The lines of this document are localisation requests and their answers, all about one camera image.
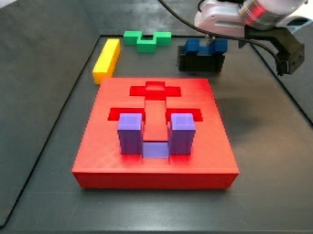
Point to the yellow long bar block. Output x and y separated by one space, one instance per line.
107 60

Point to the red base block with slots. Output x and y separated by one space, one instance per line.
154 98

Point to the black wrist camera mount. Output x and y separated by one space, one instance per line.
280 43

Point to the purple U-shaped block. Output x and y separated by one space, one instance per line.
178 144

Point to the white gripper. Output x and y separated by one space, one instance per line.
218 17

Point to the blue U-shaped block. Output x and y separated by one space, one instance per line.
217 46

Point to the green zigzag block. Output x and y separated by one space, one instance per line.
133 38

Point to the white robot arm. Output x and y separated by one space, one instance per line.
265 14

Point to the black angle fixture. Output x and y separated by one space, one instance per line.
199 63

